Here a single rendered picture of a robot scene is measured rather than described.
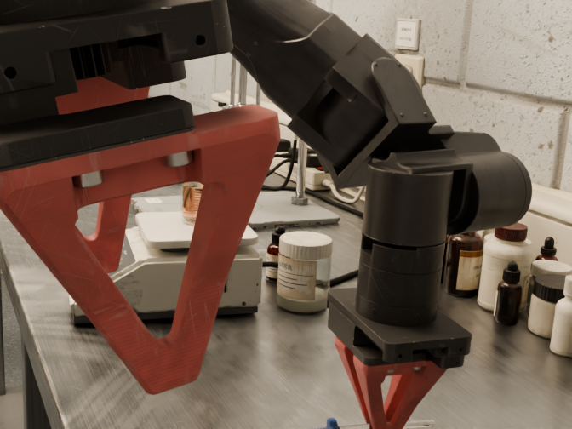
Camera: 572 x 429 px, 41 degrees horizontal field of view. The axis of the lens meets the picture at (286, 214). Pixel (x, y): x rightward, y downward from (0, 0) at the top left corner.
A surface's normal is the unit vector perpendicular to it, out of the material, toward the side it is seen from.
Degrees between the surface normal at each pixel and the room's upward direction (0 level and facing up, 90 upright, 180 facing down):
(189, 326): 100
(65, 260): 111
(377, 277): 90
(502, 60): 90
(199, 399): 0
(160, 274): 90
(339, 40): 47
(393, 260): 90
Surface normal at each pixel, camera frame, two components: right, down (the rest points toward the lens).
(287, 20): 0.29, -0.58
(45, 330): 0.05, -0.97
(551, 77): -0.91, 0.05
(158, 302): 0.29, 0.25
